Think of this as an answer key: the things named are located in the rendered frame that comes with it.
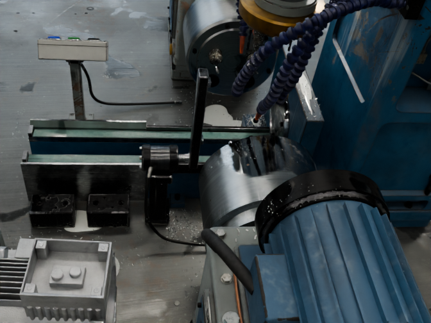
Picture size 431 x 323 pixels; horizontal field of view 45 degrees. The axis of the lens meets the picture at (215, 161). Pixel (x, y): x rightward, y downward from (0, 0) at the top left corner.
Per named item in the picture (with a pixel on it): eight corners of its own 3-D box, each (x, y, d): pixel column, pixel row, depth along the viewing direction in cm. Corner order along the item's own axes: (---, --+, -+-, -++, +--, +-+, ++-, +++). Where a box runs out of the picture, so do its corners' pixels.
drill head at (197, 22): (252, 36, 173) (265, -37, 155) (271, 106, 148) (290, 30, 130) (177, 33, 169) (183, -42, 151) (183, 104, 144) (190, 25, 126)
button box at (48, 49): (108, 60, 139) (108, 40, 138) (106, 61, 133) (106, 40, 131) (42, 57, 137) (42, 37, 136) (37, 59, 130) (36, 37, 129)
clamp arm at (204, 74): (199, 159, 118) (211, 68, 100) (200, 169, 116) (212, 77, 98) (183, 159, 118) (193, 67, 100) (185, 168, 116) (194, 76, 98)
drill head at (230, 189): (292, 184, 127) (318, 106, 109) (335, 345, 99) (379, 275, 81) (190, 184, 123) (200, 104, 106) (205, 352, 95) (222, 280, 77)
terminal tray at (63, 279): (113, 265, 88) (112, 240, 83) (105, 323, 80) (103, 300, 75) (41, 261, 87) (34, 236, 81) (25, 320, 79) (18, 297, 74)
